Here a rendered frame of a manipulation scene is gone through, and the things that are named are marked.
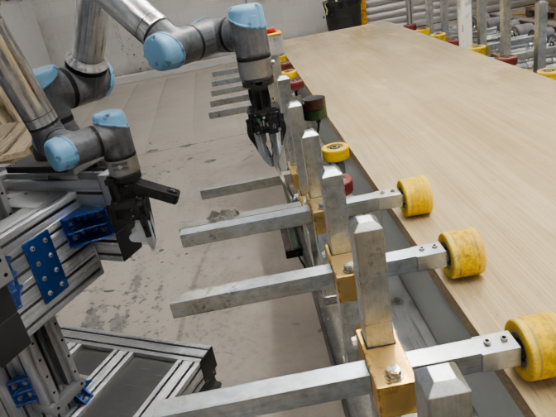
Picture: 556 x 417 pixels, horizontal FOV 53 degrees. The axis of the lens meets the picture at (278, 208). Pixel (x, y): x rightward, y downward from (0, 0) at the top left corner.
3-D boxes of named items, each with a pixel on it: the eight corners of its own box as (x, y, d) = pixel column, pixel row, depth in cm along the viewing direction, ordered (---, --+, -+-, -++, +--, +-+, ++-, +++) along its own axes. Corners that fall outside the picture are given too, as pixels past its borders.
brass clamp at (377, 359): (376, 421, 67) (371, 390, 65) (352, 350, 79) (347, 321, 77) (425, 411, 67) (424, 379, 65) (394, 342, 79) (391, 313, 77)
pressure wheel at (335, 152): (343, 187, 163) (339, 150, 158) (321, 184, 167) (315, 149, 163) (357, 176, 168) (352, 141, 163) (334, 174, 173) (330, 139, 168)
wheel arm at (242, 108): (210, 121, 256) (208, 112, 255) (210, 119, 260) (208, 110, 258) (302, 103, 257) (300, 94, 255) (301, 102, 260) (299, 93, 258)
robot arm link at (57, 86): (20, 124, 153) (2, 75, 148) (61, 109, 163) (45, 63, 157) (43, 126, 146) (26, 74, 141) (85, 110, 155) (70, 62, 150)
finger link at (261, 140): (261, 175, 127) (254, 137, 123) (260, 166, 133) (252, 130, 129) (274, 173, 127) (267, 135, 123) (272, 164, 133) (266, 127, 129)
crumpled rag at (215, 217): (205, 227, 139) (203, 218, 138) (206, 215, 145) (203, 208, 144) (240, 220, 139) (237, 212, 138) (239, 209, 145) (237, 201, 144)
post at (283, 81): (301, 228, 176) (276, 78, 156) (300, 223, 179) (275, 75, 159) (313, 226, 176) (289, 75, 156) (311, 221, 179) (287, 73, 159)
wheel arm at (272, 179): (202, 203, 165) (199, 189, 163) (203, 198, 168) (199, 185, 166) (346, 175, 165) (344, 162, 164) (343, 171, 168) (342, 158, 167)
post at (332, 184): (353, 401, 108) (320, 173, 88) (349, 388, 111) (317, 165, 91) (371, 397, 108) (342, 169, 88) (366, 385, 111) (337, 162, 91)
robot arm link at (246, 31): (239, 3, 121) (270, 0, 116) (248, 55, 125) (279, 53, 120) (215, 10, 115) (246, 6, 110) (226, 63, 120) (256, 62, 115)
